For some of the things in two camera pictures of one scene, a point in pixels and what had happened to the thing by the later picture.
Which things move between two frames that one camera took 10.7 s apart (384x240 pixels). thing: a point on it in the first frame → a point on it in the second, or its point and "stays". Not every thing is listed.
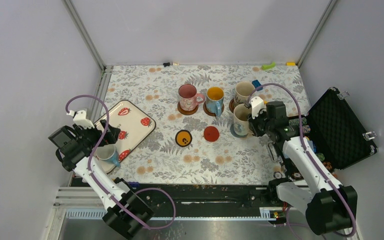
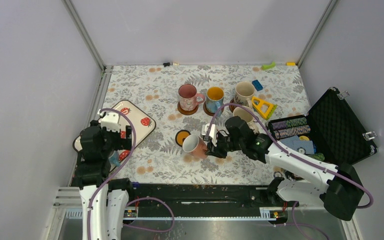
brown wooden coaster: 207,112 stays
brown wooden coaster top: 186,112 stays
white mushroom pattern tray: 136,127 stays
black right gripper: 252,122 → 216,151
